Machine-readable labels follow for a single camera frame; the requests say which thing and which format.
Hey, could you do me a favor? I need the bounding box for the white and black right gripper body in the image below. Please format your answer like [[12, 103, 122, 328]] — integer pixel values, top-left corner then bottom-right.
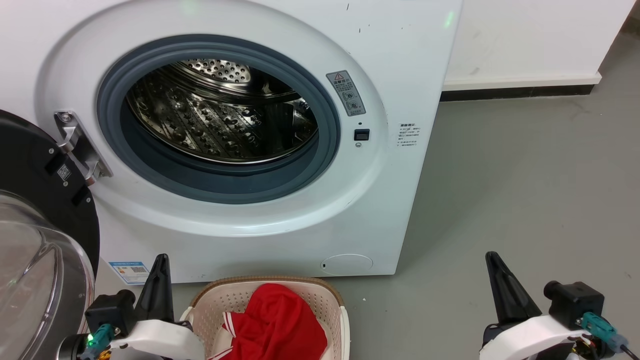
[[479, 313, 588, 360]]

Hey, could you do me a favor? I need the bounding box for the red and white garment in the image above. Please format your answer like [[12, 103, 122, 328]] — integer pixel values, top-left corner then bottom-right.
[[210, 282, 329, 360]]

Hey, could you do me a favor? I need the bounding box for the blue energy label sticker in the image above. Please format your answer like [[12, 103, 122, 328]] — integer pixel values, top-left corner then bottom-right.
[[108, 260, 150, 285]]

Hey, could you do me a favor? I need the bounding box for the silver metal door hinge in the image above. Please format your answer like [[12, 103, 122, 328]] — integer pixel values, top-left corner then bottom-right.
[[53, 110, 114, 187]]

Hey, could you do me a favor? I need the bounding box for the teal cable connector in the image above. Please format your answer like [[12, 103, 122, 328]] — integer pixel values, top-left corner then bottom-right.
[[79, 323, 115, 360], [579, 312, 629, 354]]

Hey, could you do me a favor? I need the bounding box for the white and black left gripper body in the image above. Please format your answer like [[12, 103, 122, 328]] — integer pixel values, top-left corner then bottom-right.
[[107, 319, 206, 360]]

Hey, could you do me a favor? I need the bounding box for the round white filter cover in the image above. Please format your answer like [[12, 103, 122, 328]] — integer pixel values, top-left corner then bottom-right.
[[321, 253, 375, 276]]

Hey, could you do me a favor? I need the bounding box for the teal right cable connector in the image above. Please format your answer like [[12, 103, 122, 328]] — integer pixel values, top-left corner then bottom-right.
[[579, 312, 629, 354]]

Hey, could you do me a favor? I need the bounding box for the grey warning sticker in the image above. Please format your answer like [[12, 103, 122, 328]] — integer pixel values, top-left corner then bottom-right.
[[325, 69, 367, 117]]

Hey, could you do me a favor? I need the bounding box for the small text sticker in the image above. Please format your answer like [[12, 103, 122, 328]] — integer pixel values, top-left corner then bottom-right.
[[397, 122, 422, 148]]

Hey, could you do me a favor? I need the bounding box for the stainless steel washing machine drum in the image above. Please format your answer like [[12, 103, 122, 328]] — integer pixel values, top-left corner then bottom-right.
[[124, 58, 320, 165]]

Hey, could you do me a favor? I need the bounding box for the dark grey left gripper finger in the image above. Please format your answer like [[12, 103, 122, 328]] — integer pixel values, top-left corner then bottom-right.
[[134, 253, 175, 324]]

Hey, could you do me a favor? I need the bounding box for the black round washer door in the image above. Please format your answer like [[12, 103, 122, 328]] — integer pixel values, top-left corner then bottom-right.
[[0, 109, 101, 360]]

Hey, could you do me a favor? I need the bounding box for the grey rubber door gasket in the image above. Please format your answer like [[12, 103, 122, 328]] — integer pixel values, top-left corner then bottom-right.
[[96, 33, 342, 205]]

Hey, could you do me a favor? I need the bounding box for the white front-load washing machine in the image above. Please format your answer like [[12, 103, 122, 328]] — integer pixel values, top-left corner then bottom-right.
[[0, 0, 464, 285]]

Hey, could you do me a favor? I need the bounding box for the cream perforated laundry basket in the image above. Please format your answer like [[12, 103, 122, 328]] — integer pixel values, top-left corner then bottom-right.
[[179, 275, 350, 360]]

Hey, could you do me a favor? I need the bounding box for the teal left cable connector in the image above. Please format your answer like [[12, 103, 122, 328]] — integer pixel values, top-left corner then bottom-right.
[[79, 323, 115, 360]]

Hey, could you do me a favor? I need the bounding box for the white and black baseboard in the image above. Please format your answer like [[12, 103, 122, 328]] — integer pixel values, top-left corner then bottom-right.
[[441, 72, 604, 103]]

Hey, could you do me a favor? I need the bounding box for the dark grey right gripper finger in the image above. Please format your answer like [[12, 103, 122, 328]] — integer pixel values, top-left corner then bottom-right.
[[485, 251, 543, 326]]

